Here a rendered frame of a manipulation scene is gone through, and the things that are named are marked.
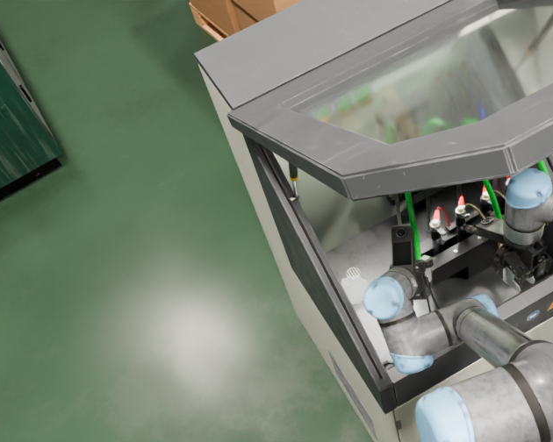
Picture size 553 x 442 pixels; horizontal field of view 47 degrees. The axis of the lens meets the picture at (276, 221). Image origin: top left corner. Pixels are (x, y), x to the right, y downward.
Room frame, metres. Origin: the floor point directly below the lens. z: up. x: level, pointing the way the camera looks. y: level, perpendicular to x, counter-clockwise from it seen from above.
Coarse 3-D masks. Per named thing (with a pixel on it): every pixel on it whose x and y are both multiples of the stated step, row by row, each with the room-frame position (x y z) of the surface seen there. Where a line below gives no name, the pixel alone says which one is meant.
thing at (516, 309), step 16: (528, 288) 0.79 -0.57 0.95; (544, 288) 0.77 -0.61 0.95; (512, 304) 0.76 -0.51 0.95; (528, 304) 0.74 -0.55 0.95; (544, 304) 0.75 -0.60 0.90; (512, 320) 0.73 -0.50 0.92; (544, 320) 0.75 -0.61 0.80; (448, 352) 0.70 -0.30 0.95; (464, 352) 0.71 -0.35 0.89; (432, 368) 0.69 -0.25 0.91; (448, 368) 0.70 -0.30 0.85; (400, 384) 0.67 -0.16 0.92; (416, 384) 0.68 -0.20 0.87; (432, 384) 0.69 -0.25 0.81; (400, 400) 0.67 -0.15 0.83
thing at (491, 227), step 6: (480, 222) 0.77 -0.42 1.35; (486, 222) 0.76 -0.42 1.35; (492, 222) 0.76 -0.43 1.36; (498, 222) 0.75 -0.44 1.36; (480, 228) 0.76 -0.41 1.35; (486, 228) 0.74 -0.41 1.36; (492, 228) 0.73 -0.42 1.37; (498, 228) 0.73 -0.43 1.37; (480, 234) 0.76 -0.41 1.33; (486, 234) 0.74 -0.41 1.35; (492, 234) 0.72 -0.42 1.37; (498, 234) 0.71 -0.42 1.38; (498, 240) 0.70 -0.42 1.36; (504, 240) 0.69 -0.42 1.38
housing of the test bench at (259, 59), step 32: (320, 0) 1.53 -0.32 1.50; (352, 0) 1.48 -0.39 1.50; (384, 0) 1.43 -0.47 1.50; (416, 0) 1.39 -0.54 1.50; (448, 0) 1.34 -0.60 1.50; (256, 32) 1.49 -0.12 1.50; (288, 32) 1.44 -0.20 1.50; (320, 32) 1.40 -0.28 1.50; (352, 32) 1.35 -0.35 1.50; (384, 32) 1.31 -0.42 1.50; (224, 64) 1.41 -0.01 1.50; (256, 64) 1.36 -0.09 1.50; (288, 64) 1.32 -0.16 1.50; (320, 64) 1.28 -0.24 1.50; (224, 96) 1.29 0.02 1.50; (256, 96) 1.24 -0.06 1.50; (224, 128) 1.48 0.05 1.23; (256, 192) 1.34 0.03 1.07; (288, 288) 1.45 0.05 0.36; (320, 352) 1.26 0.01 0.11
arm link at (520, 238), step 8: (504, 216) 0.69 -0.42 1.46; (504, 224) 0.68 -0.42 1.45; (544, 224) 0.65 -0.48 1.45; (504, 232) 0.68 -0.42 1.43; (512, 232) 0.66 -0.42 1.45; (520, 232) 0.67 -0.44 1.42; (536, 232) 0.64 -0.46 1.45; (512, 240) 0.65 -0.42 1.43; (520, 240) 0.64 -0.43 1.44; (528, 240) 0.64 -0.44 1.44; (536, 240) 0.64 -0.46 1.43
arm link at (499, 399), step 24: (456, 384) 0.34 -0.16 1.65; (480, 384) 0.32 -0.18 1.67; (504, 384) 0.31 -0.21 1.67; (432, 408) 0.31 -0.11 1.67; (456, 408) 0.30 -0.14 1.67; (480, 408) 0.29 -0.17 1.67; (504, 408) 0.28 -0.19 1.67; (528, 408) 0.27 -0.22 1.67; (432, 432) 0.29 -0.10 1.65; (456, 432) 0.27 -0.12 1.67; (480, 432) 0.26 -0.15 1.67; (504, 432) 0.25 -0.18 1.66; (528, 432) 0.24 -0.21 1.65
